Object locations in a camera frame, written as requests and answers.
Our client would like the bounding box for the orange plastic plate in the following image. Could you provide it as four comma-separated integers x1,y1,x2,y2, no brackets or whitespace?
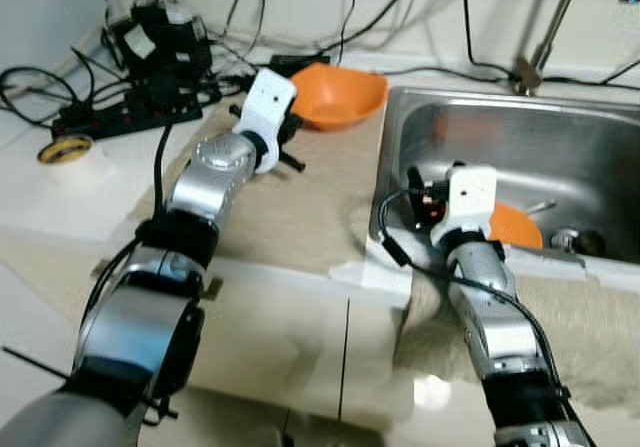
485,200,544,251

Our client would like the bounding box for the black charger device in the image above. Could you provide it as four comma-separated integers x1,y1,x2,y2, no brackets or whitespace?
105,0,213,93

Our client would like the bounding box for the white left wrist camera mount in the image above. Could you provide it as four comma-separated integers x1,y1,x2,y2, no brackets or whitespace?
237,67,298,175

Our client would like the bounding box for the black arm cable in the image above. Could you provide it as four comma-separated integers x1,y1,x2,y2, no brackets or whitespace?
377,187,561,368
85,122,246,308

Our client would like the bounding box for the stainless steel sink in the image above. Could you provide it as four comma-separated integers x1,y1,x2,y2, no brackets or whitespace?
370,87,640,268

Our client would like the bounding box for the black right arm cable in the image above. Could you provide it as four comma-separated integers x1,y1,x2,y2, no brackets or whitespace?
377,187,561,368

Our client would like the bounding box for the steel sink drain strainer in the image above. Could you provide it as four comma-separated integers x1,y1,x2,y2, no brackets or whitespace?
550,227,606,258

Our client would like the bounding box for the steel sink faucet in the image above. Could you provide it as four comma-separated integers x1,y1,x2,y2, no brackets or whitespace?
512,0,586,95

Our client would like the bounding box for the black power strip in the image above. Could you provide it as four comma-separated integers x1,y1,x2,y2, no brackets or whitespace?
50,85,221,140

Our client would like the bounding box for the beige hanging towel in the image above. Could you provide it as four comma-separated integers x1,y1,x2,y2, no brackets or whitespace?
395,267,640,413

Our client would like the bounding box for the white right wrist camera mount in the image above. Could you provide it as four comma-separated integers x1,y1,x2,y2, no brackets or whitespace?
430,165,498,248

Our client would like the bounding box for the white tape roll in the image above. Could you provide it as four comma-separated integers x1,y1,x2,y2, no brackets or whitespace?
38,134,96,183

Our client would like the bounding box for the beige counter mat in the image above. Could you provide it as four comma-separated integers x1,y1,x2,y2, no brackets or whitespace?
130,92,401,273

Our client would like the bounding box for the black power adapter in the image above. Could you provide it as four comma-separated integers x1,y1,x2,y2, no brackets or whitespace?
268,55,331,76

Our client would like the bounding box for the orange plastic bowl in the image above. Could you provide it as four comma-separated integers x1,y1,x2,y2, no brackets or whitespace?
290,62,389,131

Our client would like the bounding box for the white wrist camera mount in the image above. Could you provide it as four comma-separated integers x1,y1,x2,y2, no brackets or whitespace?
237,67,298,175
430,165,498,248

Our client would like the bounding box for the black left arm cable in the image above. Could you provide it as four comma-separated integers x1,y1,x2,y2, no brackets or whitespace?
85,122,246,308

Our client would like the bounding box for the cream kitchen cabinet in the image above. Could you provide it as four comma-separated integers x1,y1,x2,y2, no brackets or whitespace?
0,227,640,438

